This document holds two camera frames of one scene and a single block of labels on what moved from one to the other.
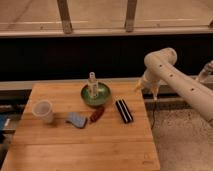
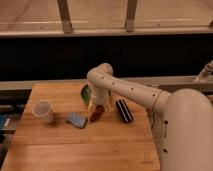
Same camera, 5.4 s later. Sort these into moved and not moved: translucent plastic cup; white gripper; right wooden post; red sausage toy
Moved: white gripper
Not moved: red sausage toy; right wooden post; translucent plastic cup
